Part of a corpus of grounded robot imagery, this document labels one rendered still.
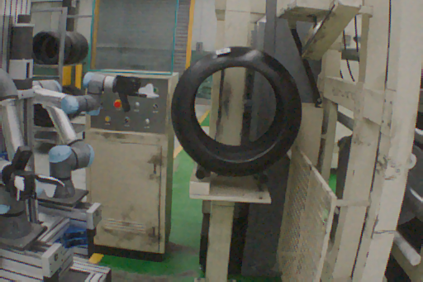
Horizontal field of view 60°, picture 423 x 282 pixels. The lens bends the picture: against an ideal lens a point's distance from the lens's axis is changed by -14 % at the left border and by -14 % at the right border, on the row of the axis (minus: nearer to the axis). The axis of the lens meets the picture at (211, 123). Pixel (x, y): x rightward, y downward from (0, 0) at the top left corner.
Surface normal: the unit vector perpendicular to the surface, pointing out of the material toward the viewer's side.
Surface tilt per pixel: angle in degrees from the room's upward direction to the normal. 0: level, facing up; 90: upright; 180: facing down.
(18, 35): 90
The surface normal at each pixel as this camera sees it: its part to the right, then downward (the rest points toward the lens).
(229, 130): -0.03, 0.17
